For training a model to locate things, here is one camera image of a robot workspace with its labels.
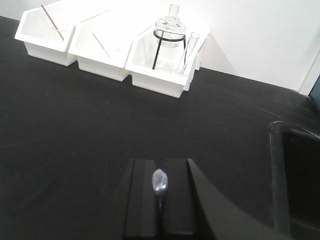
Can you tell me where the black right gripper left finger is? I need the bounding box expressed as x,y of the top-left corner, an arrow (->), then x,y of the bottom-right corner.
124,159 -> 158,237

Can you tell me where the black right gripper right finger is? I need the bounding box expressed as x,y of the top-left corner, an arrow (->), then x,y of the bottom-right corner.
162,158 -> 198,236

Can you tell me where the black sink basin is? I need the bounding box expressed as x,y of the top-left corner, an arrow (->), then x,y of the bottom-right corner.
269,121 -> 320,240

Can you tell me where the white storage bin right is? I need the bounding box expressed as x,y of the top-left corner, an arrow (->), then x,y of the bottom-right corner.
125,27 -> 209,98

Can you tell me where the white storage bin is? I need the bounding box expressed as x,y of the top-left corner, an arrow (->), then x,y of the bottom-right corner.
68,12 -> 149,82
14,0 -> 77,66
125,27 -> 209,98

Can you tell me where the green striped glass rod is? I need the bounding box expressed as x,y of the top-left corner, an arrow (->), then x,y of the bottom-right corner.
92,32 -> 110,58

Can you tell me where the white storage bin middle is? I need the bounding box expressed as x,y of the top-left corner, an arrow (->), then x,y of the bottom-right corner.
68,12 -> 149,82

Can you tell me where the clear glass test tube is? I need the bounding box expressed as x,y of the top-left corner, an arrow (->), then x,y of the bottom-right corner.
176,32 -> 200,75

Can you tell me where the clear glass flask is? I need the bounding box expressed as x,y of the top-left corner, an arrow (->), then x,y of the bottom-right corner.
154,4 -> 187,48

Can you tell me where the white storage bin left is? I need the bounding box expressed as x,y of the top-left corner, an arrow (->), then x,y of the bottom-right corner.
14,0 -> 77,66

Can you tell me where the red striped glass rod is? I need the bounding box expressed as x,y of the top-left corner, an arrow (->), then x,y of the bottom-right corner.
40,4 -> 64,41

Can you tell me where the black wire ring stand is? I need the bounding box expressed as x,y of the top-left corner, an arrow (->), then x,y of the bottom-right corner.
152,29 -> 186,70

